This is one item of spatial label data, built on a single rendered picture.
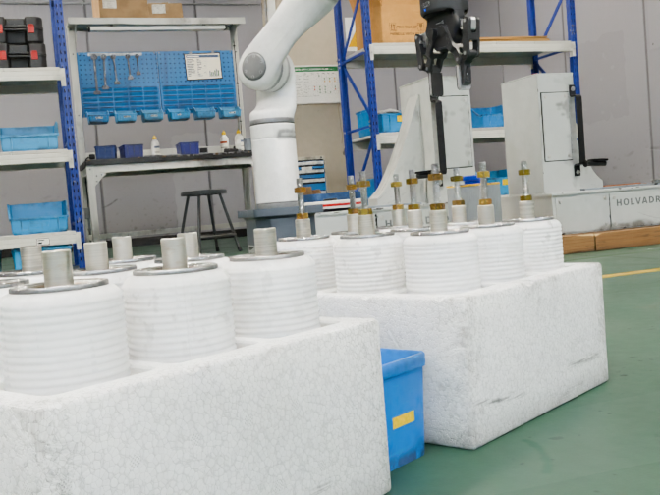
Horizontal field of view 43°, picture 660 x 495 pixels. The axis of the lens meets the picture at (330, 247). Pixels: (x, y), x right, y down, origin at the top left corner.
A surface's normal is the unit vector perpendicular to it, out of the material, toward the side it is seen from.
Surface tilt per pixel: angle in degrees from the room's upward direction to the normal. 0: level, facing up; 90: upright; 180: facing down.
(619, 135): 90
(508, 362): 90
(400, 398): 92
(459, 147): 90
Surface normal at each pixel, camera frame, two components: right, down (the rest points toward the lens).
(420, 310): -0.66, 0.09
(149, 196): 0.34, 0.02
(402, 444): 0.76, 0.00
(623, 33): -0.94, 0.09
